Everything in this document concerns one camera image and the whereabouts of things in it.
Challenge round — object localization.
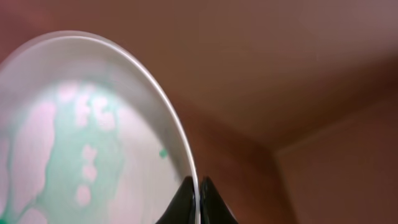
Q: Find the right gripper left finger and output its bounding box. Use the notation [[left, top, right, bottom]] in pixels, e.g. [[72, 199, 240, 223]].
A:
[[155, 176, 196, 224]]

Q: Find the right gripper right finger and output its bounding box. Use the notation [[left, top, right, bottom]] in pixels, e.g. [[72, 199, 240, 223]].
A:
[[200, 177, 238, 224]]

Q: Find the white plate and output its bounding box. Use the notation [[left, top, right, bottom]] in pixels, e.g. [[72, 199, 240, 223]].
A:
[[1, 31, 200, 223]]

